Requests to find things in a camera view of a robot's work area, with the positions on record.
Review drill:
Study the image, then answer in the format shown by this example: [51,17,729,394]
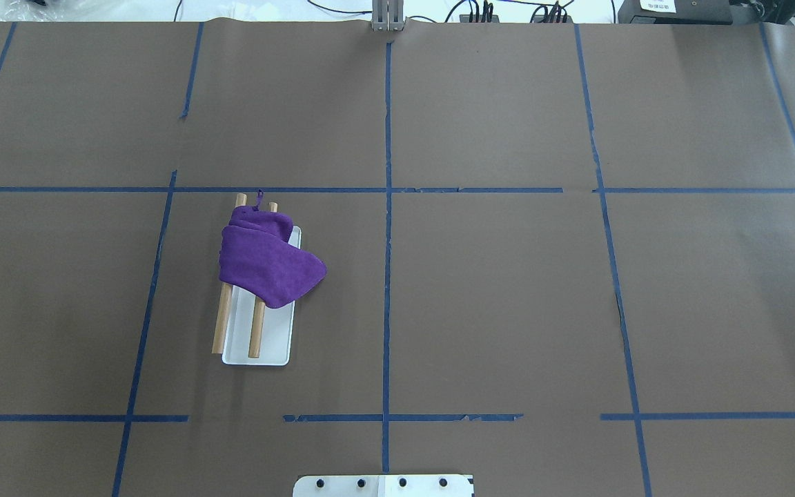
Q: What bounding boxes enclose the purple towel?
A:
[219,190,327,309]

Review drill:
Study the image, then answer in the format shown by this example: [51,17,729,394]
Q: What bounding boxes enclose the white towel rack with wooden bars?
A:
[211,193,301,366]

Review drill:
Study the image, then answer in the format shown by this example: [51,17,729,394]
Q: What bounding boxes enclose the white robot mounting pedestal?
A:
[292,473,475,496]

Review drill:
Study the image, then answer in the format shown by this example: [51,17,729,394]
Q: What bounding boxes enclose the black device with label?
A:
[616,0,733,25]

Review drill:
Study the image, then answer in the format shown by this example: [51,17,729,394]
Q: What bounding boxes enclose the grey aluminium frame post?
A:
[371,0,406,32]

